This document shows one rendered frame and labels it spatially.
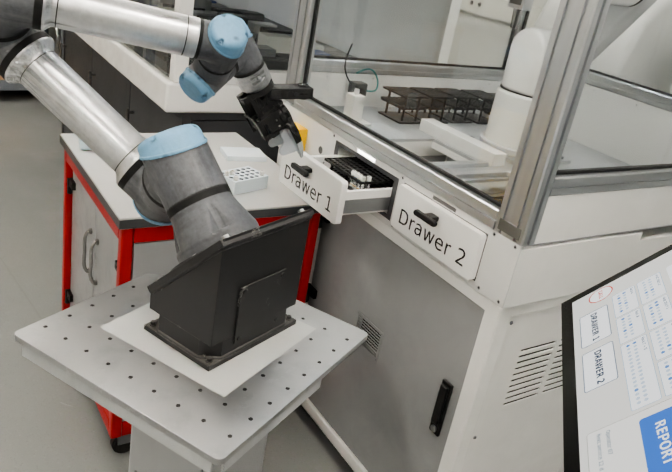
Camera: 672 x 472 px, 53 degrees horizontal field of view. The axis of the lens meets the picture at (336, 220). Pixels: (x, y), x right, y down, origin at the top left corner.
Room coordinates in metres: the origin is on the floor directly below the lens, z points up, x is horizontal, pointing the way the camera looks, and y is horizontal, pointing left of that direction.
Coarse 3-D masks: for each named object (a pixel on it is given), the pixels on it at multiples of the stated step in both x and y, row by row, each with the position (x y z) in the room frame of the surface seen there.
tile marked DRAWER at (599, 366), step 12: (600, 348) 0.80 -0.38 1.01; (612, 348) 0.78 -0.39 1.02; (588, 360) 0.79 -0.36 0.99; (600, 360) 0.77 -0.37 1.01; (612, 360) 0.76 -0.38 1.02; (588, 372) 0.76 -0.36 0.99; (600, 372) 0.74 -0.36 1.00; (612, 372) 0.73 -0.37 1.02; (588, 384) 0.73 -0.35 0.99; (600, 384) 0.72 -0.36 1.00
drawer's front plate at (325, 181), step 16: (288, 160) 1.69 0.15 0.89; (304, 160) 1.63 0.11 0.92; (288, 176) 1.68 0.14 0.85; (320, 176) 1.56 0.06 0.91; (336, 176) 1.52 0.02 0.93; (304, 192) 1.61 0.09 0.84; (320, 192) 1.55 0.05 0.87; (336, 192) 1.50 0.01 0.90; (320, 208) 1.54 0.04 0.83; (336, 208) 1.49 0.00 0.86
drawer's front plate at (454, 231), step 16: (400, 192) 1.54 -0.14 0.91; (416, 192) 1.51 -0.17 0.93; (400, 208) 1.53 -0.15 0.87; (416, 208) 1.49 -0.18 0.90; (432, 208) 1.45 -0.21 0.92; (400, 224) 1.52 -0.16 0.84; (448, 224) 1.40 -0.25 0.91; (464, 224) 1.37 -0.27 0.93; (416, 240) 1.47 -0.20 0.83; (432, 240) 1.43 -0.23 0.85; (448, 240) 1.39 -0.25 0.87; (464, 240) 1.35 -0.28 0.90; (480, 240) 1.32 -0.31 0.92; (448, 256) 1.38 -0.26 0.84; (480, 256) 1.33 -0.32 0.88; (464, 272) 1.33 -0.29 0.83
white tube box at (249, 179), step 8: (240, 168) 1.81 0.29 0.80; (248, 168) 1.83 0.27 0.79; (224, 176) 1.72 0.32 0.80; (232, 176) 1.74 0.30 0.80; (240, 176) 1.75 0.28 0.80; (248, 176) 1.76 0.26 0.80; (256, 176) 1.78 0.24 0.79; (264, 176) 1.78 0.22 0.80; (232, 184) 1.70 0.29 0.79; (240, 184) 1.71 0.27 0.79; (248, 184) 1.73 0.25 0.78; (256, 184) 1.76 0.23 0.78; (264, 184) 1.78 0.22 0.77; (232, 192) 1.70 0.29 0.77; (240, 192) 1.71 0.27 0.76
